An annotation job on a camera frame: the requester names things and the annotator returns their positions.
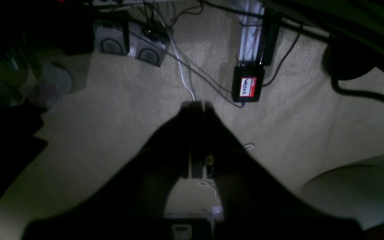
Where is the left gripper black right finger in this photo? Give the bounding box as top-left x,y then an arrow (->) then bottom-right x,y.
205,101 -> 365,240

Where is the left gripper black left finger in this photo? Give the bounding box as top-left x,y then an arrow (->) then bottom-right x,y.
22,102 -> 204,240

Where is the black box with red label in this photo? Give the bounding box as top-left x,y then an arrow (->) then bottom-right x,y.
231,65 -> 265,102

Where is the aluminium table leg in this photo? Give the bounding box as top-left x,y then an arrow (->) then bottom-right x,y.
237,15 -> 263,66

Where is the white cable on floor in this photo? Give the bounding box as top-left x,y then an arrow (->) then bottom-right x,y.
165,20 -> 197,101

